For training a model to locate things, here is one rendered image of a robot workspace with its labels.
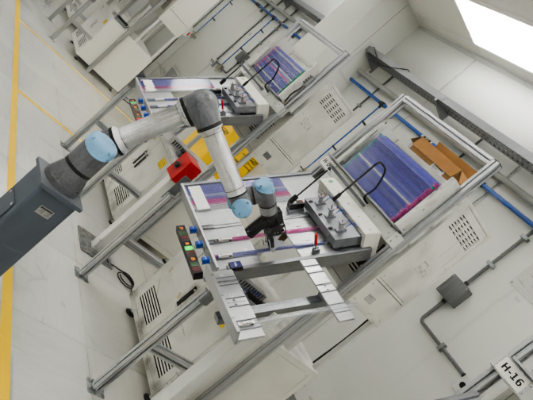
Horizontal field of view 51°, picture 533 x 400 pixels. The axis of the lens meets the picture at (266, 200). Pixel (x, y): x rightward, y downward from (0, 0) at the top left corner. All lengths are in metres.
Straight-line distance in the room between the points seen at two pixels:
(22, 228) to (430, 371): 2.68
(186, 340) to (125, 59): 4.58
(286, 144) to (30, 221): 2.11
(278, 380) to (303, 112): 1.76
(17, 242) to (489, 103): 3.84
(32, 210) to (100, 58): 4.69
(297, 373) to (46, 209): 1.49
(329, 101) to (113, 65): 3.53
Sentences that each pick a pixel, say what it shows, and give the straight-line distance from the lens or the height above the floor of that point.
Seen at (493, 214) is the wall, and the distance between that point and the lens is 4.26.
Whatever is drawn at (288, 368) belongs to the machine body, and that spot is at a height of 0.55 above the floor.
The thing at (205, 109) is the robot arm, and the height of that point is 1.12.
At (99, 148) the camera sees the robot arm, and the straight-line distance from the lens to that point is 2.04.
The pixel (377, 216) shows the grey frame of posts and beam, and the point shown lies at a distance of 2.62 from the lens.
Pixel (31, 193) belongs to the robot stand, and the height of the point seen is 0.49.
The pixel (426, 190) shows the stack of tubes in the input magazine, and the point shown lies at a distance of 2.55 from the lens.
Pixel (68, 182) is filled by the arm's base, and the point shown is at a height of 0.60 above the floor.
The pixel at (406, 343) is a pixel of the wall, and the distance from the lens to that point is 4.01.
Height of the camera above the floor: 1.30
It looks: 6 degrees down
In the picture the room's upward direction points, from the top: 50 degrees clockwise
